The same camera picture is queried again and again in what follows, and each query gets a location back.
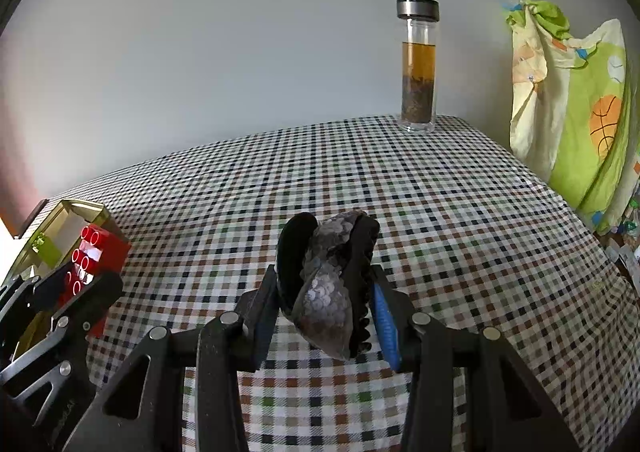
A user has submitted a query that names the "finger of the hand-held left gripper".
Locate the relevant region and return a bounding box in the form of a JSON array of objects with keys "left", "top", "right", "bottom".
[
  {"left": 0, "top": 266, "right": 76, "bottom": 333},
  {"left": 0, "top": 273, "right": 124, "bottom": 443}
]

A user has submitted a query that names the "checkered tablecloth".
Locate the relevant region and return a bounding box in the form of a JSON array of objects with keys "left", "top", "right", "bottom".
[{"left": 45, "top": 115, "right": 640, "bottom": 452}]

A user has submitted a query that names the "gold tin box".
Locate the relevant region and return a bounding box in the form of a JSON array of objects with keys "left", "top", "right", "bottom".
[{"left": 0, "top": 199, "right": 112, "bottom": 363}]

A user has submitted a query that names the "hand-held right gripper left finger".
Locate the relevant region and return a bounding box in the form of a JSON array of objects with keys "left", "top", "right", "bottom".
[{"left": 60, "top": 265, "right": 281, "bottom": 452}]

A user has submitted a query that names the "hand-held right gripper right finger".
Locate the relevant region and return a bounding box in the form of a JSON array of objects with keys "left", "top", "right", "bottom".
[{"left": 370, "top": 265, "right": 581, "bottom": 452}]

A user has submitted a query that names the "red toy block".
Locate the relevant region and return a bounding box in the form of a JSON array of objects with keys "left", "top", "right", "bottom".
[{"left": 57, "top": 225, "right": 132, "bottom": 339}]

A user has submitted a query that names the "green printed cloth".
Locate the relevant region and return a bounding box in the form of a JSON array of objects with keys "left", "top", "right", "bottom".
[{"left": 505, "top": 0, "right": 640, "bottom": 235}]

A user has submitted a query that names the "scattered small clutter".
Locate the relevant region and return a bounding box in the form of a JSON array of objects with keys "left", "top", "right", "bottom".
[{"left": 600, "top": 197, "right": 640, "bottom": 283}]

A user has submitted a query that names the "green soccer print block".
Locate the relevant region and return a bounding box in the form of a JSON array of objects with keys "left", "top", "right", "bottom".
[{"left": 31, "top": 233, "right": 62, "bottom": 264}]

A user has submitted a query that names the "dark sequin hair clip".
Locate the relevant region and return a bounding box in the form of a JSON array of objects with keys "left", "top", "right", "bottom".
[{"left": 276, "top": 209, "right": 381, "bottom": 361}]

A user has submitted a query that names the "dark flat bar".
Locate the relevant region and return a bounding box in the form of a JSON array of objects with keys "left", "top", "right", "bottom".
[{"left": 11, "top": 199, "right": 47, "bottom": 239}]

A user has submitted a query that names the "white paper liner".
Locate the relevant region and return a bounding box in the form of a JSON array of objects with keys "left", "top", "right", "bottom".
[{"left": 47, "top": 213, "right": 102, "bottom": 254}]

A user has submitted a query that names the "glass tea bottle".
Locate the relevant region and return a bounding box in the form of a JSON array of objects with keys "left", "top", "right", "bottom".
[{"left": 396, "top": 0, "right": 441, "bottom": 134}]

